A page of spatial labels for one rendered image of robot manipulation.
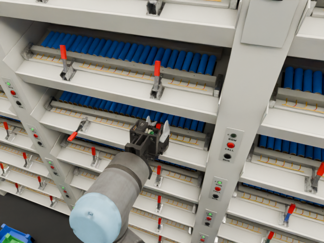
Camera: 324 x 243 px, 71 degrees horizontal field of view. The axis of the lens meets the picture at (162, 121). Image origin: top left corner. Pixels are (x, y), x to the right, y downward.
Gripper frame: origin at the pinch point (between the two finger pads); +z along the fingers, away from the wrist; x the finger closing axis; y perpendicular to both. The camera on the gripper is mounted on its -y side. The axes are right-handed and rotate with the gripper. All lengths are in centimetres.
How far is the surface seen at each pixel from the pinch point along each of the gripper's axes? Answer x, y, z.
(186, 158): -9.6, -7.0, -2.4
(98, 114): 22.7, -2.0, 1.4
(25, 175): 84, -64, 10
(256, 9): -18.3, 35.2, -10.9
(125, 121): 12.6, -2.0, 1.6
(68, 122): 33.6, -6.4, -1.3
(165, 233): -3, -66, 7
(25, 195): 92, -86, 11
